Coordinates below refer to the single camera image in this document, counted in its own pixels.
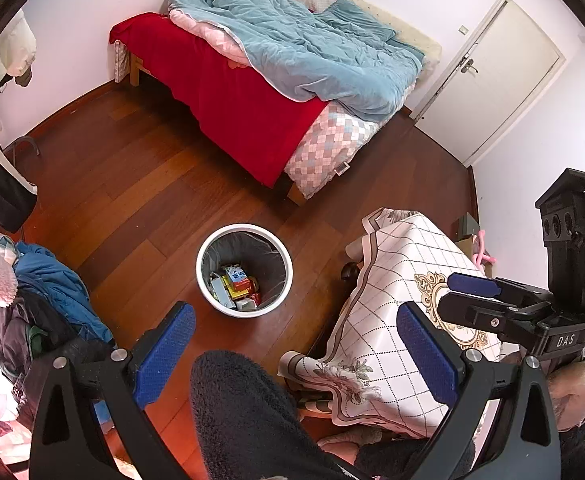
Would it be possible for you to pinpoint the pink toy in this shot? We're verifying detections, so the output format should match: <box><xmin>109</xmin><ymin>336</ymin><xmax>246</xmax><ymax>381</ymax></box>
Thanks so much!
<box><xmin>473</xmin><ymin>230</ymin><xmax>497</xmax><ymax>265</ymax></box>

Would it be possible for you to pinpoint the white round trash bin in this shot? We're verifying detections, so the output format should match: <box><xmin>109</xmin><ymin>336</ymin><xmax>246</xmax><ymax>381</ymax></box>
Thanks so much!
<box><xmin>196</xmin><ymin>224</ymin><xmax>293</xmax><ymax>319</ymax></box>

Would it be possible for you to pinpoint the cream padded headboard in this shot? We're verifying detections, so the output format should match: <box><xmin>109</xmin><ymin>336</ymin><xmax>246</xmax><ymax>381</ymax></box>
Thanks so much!
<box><xmin>305</xmin><ymin>0</ymin><xmax>442</xmax><ymax>73</ymax></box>

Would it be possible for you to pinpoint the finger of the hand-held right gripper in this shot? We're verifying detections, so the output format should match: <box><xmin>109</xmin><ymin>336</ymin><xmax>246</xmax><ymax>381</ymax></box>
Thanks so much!
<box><xmin>437</xmin><ymin>291</ymin><xmax>548</xmax><ymax>343</ymax></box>
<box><xmin>447</xmin><ymin>272</ymin><xmax>556</xmax><ymax>311</ymax></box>

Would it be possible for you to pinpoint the grey-green box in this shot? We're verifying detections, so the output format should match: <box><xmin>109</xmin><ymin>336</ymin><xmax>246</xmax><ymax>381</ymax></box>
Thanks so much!
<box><xmin>457</xmin><ymin>212</ymin><xmax>480</xmax><ymax>237</ymax></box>

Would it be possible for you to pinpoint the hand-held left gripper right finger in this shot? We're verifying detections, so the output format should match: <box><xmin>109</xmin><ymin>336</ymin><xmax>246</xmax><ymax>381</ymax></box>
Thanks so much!
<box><xmin>397</xmin><ymin>301</ymin><xmax>563</xmax><ymax>480</ymax></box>

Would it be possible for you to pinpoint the light blue duvet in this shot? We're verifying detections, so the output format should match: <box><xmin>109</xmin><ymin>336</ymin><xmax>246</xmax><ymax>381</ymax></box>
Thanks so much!
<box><xmin>167</xmin><ymin>0</ymin><xmax>423</xmax><ymax>120</ymax></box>

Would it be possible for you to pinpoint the pale plaid cloth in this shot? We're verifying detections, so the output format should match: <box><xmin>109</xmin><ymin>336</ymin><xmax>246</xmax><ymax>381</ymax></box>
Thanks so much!
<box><xmin>0</xmin><ymin>234</ymin><xmax>20</xmax><ymax>266</ymax></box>

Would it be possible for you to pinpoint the blue jacket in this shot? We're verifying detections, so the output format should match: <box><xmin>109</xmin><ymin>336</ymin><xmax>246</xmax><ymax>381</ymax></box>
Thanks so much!
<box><xmin>12</xmin><ymin>241</ymin><xmax>116</xmax><ymax>343</ymax></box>

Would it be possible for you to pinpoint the white lattice tablecloth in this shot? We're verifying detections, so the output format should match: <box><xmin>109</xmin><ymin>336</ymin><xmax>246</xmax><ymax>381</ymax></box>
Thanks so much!
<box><xmin>278</xmin><ymin>207</ymin><xmax>503</xmax><ymax>438</ymax></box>

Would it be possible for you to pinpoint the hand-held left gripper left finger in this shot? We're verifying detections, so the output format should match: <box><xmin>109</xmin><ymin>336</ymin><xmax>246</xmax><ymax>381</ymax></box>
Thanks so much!
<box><xmin>29</xmin><ymin>301</ymin><xmax>196</xmax><ymax>480</ymax></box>

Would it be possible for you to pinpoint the grey fuzzy slipper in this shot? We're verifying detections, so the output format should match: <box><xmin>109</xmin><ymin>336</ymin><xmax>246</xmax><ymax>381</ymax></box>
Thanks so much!
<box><xmin>317</xmin><ymin>427</ymin><xmax>383</xmax><ymax>466</ymax></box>

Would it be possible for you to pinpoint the person's dark fleece trouser leg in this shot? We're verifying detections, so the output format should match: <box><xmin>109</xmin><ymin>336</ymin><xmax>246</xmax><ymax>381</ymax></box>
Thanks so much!
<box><xmin>191</xmin><ymin>350</ymin><xmax>363</xmax><ymax>480</ymax></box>

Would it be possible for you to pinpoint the black bin liner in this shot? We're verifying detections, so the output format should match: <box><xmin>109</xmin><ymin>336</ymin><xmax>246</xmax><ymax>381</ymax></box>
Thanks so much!
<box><xmin>202</xmin><ymin>232</ymin><xmax>286</xmax><ymax>311</ymax></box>

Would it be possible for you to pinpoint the person's right forearm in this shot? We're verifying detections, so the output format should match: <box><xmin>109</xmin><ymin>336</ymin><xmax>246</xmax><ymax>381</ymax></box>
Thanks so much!
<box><xmin>545</xmin><ymin>357</ymin><xmax>585</xmax><ymax>466</ymax></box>

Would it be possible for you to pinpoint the red blanket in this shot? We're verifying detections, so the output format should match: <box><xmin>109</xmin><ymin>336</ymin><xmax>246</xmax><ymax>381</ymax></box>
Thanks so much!
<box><xmin>110</xmin><ymin>11</ymin><xmax>331</xmax><ymax>188</ymax></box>

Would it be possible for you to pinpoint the dark clothes pile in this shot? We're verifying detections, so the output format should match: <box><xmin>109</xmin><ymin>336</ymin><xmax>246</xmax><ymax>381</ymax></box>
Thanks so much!
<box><xmin>0</xmin><ymin>290</ymin><xmax>118</xmax><ymax>411</ymax></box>

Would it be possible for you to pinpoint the white door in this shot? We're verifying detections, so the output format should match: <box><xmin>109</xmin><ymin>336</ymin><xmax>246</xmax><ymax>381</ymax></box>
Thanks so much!
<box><xmin>413</xmin><ymin>0</ymin><xmax>568</xmax><ymax>168</ymax></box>

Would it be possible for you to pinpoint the teal pillow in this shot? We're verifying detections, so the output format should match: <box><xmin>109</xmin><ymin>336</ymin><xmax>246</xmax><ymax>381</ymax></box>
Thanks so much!
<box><xmin>323</xmin><ymin>0</ymin><xmax>398</xmax><ymax>41</ymax></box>

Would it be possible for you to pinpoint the white hooded jacket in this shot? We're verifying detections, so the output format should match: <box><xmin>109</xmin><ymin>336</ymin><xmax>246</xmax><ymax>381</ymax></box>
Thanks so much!
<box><xmin>0</xmin><ymin>10</ymin><xmax>38</xmax><ymax>126</ymax></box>

